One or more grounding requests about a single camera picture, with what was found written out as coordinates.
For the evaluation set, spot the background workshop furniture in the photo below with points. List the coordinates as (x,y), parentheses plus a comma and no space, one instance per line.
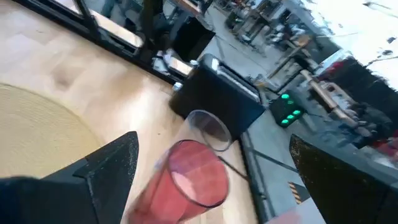
(270,28)

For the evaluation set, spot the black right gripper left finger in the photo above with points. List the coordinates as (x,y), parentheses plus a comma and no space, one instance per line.
(93,186)

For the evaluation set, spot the hazard striped black bar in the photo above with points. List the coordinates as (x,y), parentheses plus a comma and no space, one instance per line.
(298,193)

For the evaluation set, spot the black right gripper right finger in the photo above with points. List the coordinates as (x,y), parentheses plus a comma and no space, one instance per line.
(348,193)

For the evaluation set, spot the black two-slot toaster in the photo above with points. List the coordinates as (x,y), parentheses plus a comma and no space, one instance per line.
(217,99)

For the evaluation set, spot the pink tumbler with milk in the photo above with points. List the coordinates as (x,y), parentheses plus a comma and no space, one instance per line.
(192,186)

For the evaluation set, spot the black box with green lights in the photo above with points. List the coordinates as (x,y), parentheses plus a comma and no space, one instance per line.
(286,109)

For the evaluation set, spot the round woven tan placemat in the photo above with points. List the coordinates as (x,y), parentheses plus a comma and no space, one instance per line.
(40,130)

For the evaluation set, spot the black metal table frame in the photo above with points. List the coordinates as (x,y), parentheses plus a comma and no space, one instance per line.
(93,28)

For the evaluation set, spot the clear drinking glass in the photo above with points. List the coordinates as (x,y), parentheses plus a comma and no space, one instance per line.
(211,127)

